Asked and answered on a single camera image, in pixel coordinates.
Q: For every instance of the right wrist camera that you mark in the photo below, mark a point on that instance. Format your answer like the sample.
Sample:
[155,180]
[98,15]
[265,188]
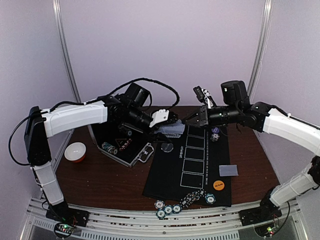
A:
[204,97]

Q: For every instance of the white blue poker chip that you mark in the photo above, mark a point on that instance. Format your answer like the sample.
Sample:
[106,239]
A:
[159,204]

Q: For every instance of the poker chip row with 100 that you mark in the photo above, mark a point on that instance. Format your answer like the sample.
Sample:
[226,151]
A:
[126,131]

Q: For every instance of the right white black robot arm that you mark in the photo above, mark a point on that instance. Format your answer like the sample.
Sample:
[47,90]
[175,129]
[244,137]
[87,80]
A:
[303,139]

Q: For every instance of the red dice set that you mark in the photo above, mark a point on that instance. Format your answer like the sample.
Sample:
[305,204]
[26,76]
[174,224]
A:
[125,144]

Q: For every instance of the aluminium poker chip case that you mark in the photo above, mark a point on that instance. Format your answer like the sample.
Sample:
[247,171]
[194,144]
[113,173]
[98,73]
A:
[139,150]

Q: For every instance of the dealt face-down playing cards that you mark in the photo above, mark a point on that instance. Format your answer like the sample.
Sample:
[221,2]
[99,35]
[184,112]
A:
[228,170]

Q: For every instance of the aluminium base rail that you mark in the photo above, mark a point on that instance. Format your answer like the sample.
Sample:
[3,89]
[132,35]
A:
[216,223]

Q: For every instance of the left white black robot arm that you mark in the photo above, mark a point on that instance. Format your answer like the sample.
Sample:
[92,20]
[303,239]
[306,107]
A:
[41,124]

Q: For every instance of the grey playing card deck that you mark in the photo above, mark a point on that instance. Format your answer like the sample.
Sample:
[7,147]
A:
[173,130]

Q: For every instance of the poker chip row with 10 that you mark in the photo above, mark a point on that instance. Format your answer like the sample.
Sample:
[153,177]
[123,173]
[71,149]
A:
[109,148]

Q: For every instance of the orange white bowl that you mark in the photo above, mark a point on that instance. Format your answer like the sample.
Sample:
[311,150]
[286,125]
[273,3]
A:
[75,152]

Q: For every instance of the orange big blind button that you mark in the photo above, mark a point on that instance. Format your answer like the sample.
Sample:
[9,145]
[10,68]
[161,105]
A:
[218,185]

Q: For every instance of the black poker table mat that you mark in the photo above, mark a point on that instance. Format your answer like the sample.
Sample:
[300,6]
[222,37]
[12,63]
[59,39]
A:
[192,165]

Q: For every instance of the spread black poker chips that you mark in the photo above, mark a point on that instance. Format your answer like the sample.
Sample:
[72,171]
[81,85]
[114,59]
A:
[192,197]

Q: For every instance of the clear round dealer button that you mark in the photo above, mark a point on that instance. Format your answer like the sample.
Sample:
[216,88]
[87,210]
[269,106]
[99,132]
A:
[167,147]

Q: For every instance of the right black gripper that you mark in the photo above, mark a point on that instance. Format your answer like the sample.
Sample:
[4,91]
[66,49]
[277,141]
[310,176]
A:
[203,116]

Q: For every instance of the purple small blind button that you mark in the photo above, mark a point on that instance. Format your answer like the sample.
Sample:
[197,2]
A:
[215,130]

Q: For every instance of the teal white poker chip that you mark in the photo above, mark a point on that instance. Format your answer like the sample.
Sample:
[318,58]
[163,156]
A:
[210,198]

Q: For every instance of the right aluminium corner post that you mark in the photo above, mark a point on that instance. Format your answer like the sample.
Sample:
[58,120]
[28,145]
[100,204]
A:
[261,48]

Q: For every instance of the chip stack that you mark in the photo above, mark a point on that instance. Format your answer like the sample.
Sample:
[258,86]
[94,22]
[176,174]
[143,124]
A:
[214,137]

